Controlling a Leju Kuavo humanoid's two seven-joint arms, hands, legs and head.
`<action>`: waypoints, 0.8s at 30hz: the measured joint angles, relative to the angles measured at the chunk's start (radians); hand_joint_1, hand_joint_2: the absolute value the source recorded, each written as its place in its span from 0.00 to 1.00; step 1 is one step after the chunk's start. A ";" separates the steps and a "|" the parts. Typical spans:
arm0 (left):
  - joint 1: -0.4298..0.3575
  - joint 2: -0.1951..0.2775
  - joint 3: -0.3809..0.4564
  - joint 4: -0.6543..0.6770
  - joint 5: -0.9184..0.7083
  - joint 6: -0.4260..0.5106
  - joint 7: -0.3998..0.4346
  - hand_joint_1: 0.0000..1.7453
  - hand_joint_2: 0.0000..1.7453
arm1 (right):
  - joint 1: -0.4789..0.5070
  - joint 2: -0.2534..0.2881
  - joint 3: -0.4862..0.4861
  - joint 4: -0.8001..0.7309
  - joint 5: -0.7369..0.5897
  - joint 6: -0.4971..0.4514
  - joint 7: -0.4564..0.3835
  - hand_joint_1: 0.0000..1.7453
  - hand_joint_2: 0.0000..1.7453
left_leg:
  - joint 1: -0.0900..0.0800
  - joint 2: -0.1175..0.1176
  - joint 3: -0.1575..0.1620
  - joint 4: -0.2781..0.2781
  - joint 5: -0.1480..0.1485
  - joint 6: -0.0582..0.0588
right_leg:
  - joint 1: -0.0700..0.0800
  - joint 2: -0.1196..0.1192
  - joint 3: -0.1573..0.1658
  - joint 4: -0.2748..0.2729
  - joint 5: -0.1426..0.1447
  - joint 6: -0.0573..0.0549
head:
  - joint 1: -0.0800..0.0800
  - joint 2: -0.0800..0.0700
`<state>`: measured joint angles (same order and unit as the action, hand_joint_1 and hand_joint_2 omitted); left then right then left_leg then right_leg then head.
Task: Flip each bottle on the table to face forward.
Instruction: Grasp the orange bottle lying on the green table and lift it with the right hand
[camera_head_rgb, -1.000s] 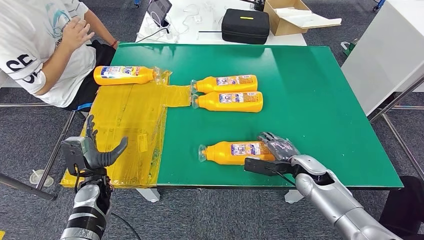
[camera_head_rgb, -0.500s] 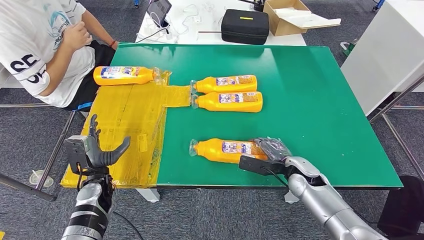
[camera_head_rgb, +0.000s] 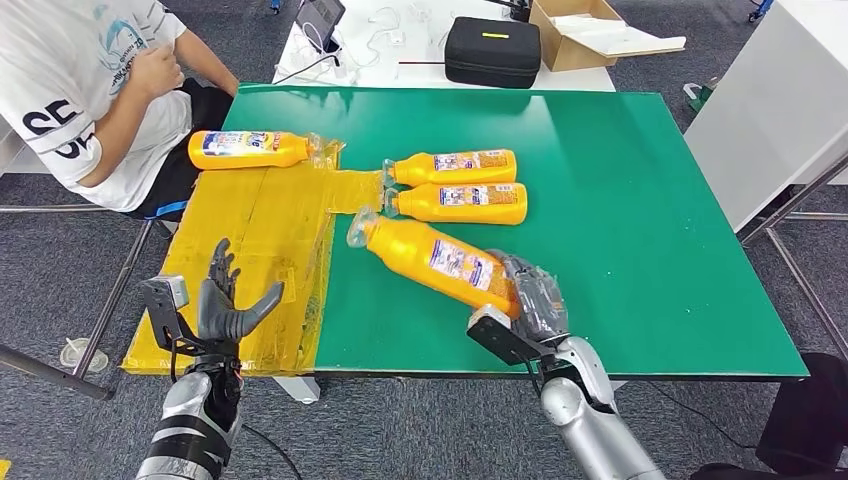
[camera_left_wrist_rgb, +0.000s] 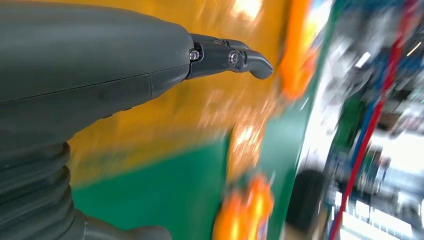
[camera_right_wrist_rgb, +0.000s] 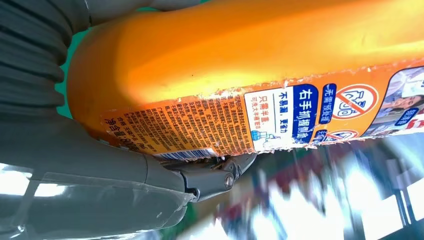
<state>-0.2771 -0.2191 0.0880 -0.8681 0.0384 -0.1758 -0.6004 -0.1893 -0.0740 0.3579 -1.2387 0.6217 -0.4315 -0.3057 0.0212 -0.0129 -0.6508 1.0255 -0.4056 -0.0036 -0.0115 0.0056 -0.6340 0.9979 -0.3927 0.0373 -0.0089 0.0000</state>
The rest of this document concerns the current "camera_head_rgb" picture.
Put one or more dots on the white foam sheet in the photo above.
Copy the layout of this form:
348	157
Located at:
618	40

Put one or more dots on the metal frame legs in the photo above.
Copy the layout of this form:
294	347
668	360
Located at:
40	373
795	197

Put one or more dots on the person's right forearm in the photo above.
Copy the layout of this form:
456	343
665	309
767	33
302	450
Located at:
112	139

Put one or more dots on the black chair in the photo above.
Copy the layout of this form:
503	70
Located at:
808	411

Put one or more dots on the brown cardboard box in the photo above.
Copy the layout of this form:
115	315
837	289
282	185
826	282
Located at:
565	56

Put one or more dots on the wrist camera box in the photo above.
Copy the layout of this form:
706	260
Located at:
497	338
173	291

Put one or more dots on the orange detergent bottle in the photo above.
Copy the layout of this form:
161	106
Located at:
404	252
414	173
424	208
291	154

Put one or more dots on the white cabinet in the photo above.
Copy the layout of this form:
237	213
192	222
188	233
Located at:
764	119

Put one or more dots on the white table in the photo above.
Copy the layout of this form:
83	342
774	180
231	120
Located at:
585	79

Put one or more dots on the green floor object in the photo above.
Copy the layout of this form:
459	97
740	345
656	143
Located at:
701	99

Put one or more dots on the thin black stick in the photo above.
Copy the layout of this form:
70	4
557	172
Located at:
422	63

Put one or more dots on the clear plastic lid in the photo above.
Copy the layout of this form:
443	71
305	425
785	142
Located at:
68	358

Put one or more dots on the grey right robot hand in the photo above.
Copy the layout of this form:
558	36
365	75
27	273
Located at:
540	301

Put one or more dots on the black device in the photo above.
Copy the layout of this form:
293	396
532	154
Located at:
519	12

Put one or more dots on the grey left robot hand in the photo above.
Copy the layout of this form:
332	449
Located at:
222	318

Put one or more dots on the dark tablet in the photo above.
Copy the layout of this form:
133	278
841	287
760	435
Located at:
323	16

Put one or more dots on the person's right hand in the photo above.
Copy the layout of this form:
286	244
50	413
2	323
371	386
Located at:
156	73

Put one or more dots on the person's left forearm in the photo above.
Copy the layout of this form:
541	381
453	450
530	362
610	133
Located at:
205	63

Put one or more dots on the person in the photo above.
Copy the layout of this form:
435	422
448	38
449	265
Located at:
60	66

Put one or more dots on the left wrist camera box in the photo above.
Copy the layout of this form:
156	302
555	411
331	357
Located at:
173	291

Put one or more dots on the green top table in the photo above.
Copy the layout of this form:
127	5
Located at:
629	232

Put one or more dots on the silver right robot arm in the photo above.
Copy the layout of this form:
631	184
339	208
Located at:
596	430

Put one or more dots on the grey desk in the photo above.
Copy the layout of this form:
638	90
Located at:
8	152

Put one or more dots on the black zip case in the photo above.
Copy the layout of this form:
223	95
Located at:
492	56

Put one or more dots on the yellow taped cardboard mat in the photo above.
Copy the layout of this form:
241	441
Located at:
232	232

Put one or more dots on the white power strip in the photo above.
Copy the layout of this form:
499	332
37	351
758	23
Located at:
320	76

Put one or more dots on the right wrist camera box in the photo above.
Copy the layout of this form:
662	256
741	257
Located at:
497	338

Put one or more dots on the white table foot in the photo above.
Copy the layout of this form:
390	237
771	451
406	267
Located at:
301	391

